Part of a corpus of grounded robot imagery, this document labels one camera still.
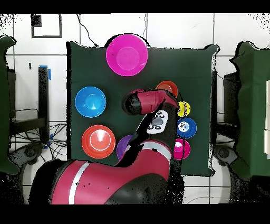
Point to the small orange bowl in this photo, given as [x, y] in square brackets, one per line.
[167, 85]

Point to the light blue bowl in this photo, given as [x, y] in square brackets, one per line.
[90, 102]

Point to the yellow cup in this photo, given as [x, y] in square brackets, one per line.
[181, 108]

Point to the large orange bowl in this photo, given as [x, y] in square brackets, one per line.
[98, 141]

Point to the large pink bowl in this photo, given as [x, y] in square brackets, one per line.
[126, 55]

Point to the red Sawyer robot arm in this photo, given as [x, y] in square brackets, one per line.
[126, 179]

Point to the purple bowl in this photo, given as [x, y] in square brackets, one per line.
[122, 148]

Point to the small dark blue bowl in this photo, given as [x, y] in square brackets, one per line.
[191, 129]

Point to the small crimson bowl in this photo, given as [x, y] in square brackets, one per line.
[181, 151]

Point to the dark green tablecloth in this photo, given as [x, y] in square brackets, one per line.
[189, 63]

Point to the blue tape strip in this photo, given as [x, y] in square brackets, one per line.
[49, 75]

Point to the black caster base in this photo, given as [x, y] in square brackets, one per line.
[29, 152]
[223, 153]

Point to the green cloth covered table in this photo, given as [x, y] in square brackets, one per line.
[6, 105]
[253, 105]

